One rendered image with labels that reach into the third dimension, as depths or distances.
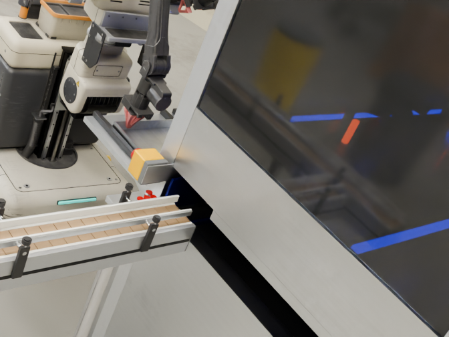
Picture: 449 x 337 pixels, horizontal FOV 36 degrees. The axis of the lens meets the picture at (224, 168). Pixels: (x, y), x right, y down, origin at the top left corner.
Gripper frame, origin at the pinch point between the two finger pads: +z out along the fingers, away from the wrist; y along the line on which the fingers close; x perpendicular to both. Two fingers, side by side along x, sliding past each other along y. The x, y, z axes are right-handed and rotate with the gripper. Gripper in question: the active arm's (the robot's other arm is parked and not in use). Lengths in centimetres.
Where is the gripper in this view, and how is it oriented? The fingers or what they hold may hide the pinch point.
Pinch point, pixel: (129, 126)
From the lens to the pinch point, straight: 229.0
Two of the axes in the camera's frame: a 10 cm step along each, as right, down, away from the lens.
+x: 7.2, -0.8, 6.9
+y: 5.4, 6.8, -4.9
